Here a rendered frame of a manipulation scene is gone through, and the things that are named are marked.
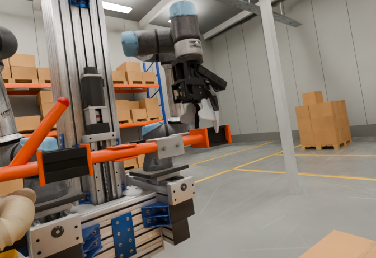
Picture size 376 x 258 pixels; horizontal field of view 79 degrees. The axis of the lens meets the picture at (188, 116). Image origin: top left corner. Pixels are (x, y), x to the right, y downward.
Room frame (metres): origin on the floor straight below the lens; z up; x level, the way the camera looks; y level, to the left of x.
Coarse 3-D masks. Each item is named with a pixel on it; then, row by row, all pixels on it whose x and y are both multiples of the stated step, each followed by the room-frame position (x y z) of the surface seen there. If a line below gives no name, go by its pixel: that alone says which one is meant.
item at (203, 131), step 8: (200, 128) 0.60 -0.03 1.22; (208, 128) 0.58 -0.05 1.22; (224, 128) 0.62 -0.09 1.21; (208, 136) 0.59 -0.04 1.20; (216, 136) 0.60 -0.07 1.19; (224, 136) 0.62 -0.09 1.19; (192, 144) 0.62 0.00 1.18; (200, 144) 0.59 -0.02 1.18; (208, 144) 0.57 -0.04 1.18; (216, 144) 0.59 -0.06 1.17
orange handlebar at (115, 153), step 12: (132, 144) 0.48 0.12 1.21; (144, 144) 0.50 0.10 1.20; (156, 144) 0.51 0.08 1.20; (96, 156) 0.44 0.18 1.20; (108, 156) 0.45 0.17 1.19; (120, 156) 0.47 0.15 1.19; (132, 156) 0.49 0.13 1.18; (0, 168) 0.37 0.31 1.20; (12, 168) 0.37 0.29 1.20; (24, 168) 0.38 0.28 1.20; (36, 168) 0.39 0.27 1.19; (0, 180) 0.37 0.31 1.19
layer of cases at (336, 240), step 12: (324, 240) 1.22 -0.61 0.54; (336, 240) 1.20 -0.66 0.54; (348, 240) 1.19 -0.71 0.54; (360, 240) 1.17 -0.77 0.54; (372, 240) 1.16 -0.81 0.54; (312, 252) 1.13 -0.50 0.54; (324, 252) 1.12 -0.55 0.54; (336, 252) 1.10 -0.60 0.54; (348, 252) 1.09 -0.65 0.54; (360, 252) 1.08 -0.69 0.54; (372, 252) 1.07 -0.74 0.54
